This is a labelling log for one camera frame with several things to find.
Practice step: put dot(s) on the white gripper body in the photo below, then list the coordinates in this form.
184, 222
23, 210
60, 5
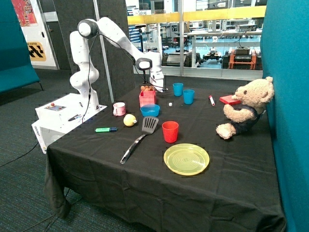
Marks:
157, 79

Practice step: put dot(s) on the yellow ball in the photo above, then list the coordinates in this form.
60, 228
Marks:
129, 120

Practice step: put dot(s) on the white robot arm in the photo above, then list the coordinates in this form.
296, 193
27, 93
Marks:
88, 74

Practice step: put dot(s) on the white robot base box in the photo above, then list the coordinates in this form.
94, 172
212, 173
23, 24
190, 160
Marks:
53, 117

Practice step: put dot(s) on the red square pot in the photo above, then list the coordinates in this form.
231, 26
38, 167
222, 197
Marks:
147, 97

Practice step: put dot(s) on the small brown plush toy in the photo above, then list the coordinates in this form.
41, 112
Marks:
147, 88

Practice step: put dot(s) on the blue cup rear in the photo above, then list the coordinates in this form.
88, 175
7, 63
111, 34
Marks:
177, 89

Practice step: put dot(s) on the blue cup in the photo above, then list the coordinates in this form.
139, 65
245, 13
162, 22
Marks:
177, 89
188, 96

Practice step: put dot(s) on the blue plastic bowl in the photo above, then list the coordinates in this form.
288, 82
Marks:
150, 110

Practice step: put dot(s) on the blue cup front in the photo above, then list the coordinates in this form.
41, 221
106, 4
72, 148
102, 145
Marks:
188, 96

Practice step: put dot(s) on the black slotted spatula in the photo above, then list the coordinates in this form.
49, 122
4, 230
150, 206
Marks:
149, 125

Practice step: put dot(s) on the pink white mug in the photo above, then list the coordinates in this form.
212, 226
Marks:
119, 109

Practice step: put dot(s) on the red plastic cup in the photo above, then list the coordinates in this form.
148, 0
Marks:
170, 131

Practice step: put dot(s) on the red white marker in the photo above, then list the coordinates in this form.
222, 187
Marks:
211, 100

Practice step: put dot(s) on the green highlighter pen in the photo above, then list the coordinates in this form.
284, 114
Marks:
109, 129

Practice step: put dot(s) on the red flat block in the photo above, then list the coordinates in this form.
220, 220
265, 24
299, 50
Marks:
228, 100

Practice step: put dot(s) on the black tablecloth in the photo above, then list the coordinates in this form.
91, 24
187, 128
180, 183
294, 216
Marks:
237, 192

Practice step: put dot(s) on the yellow plastic plate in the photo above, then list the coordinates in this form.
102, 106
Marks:
186, 159

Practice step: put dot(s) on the black pen on base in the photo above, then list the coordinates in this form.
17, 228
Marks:
76, 117

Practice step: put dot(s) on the beige teddy bear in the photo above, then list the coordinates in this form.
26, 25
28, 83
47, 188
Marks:
253, 98

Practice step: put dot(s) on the teal sofa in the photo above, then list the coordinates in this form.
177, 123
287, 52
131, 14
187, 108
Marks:
16, 70

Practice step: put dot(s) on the teal partition wall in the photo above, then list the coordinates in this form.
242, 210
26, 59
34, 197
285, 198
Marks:
285, 57

